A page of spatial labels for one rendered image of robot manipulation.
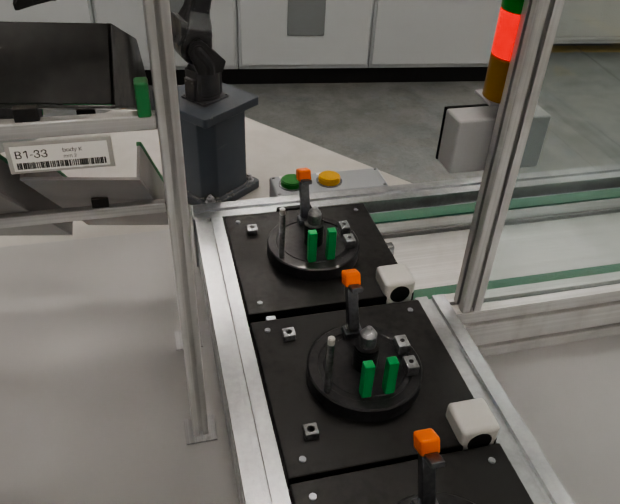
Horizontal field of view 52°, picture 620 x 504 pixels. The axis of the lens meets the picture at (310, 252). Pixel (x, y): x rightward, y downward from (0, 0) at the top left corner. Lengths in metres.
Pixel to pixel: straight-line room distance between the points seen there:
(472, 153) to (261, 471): 0.44
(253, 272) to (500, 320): 0.37
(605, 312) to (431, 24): 3.21
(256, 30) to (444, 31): 1.14
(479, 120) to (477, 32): 3.45
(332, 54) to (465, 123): 3.28
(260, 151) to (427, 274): 0.59
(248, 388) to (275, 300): 0.15
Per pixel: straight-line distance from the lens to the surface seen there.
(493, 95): 0.78
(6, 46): 0.65
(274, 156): 1.45
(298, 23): 3.93
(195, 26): 1.16
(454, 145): 0.78
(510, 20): 0.75
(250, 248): 0.98
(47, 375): 0.99
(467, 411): 0.76
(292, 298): 0.89
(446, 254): 1.10
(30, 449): 0.91
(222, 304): 0.90
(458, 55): 4.24
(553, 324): 1.03
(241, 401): 0.78
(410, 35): 4.10
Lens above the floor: 1.56
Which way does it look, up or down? 37 degrees down
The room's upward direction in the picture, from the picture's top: 3 degrees clockwise
